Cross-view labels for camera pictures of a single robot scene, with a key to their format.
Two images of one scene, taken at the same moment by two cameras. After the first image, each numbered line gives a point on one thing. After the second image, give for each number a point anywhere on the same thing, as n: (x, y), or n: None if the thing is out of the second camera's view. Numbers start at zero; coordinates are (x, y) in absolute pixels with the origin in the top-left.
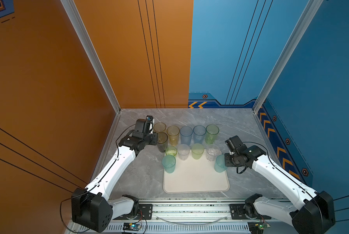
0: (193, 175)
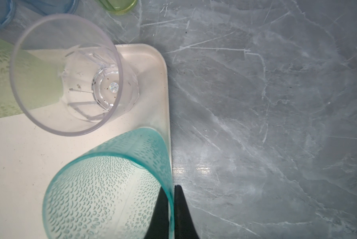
0: (22, 159)
